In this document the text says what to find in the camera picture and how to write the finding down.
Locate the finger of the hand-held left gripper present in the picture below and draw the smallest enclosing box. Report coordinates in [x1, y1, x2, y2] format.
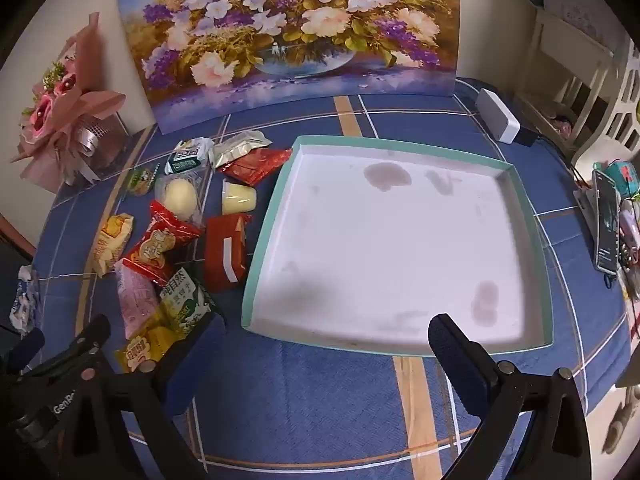
[30, 314, 112, 386]
[0, 329, 46, 376]

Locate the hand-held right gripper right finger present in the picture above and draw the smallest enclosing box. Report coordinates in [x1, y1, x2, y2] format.
[428, 312, 593, 480]

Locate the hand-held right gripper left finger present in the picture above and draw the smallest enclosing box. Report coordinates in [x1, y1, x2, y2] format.
[75, 312, 226, 480]

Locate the green white biscuit packet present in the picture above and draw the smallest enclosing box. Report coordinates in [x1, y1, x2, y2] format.
[160, 269, 217, 337]

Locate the yellow white snack packet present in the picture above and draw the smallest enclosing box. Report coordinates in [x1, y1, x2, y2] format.
[92, 212, 136, 278]

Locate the red rice cracker packet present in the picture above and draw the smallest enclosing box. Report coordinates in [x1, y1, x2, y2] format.
[122, 200, 203, 286]

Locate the white tray box teal rim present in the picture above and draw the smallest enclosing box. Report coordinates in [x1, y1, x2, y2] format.
[241, 135, 555, 358]

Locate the white dark-green snack packet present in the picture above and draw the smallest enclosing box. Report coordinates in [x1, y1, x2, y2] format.
[165, 137, 215, 177]

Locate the silver cream snack packet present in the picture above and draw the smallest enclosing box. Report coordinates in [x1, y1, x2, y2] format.
[209, 130, 272, 170]

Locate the crumpled white blue wrapper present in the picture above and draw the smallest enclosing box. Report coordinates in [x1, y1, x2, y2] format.
[10, 266, 42, 332]

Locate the pink snack packet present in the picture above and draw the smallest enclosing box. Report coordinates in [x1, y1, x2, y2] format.
[114, 259, 162, 339]

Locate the red packet white stripe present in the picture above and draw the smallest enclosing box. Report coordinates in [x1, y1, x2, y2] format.
[204, 214, 252, 295]

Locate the blue plaid cloth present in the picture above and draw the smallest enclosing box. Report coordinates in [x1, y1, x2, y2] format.
[10, 77, 633, 480]

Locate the clear packet white bun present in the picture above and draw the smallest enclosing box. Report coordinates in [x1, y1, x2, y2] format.
[154, 172, 207, 224]

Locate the small green snack packet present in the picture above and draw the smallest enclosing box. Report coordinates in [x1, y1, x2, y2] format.
[127, 166, 159, 197]

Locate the pale yellow jelly cup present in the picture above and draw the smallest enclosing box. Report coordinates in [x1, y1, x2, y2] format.
[221, 181, 259, 217]

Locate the clear plastic box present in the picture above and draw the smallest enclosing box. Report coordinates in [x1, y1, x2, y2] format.
[70, 112, 128, 183]

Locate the smartphone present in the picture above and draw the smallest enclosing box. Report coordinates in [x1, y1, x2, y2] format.
[592, 169, 622, 276]

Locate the crinkled red snack packet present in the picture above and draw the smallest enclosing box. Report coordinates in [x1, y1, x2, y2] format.
[221, 147, 294, 187]

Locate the white phone stand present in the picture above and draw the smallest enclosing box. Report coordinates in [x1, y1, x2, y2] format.
[572, 186, 601, 226]

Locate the pink flower bouquet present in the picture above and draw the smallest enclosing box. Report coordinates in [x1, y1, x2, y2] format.
[10, 12, 126, 194]

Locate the teal pouch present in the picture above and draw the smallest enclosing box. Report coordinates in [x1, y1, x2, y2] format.
[606, 160, 640, 197]

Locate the white rectangular box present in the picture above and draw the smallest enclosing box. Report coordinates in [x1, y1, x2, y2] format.
[475, 88, 522, 144]

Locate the white plastic chair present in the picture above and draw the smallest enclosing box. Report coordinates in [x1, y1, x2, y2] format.
[570, 45, 640, 173]

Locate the cream wooden shelf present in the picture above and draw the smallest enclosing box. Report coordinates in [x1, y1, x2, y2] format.
[515, 7, 616, 156]

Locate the flower painting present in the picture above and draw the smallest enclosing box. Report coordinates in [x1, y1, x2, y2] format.
[115, 0, 461, 136]

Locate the pale printed cloth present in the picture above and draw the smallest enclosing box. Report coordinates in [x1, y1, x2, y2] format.
[542, 0, 633, 56]

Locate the black cable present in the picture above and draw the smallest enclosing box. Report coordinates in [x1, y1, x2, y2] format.
[534, 132, 583, 183]

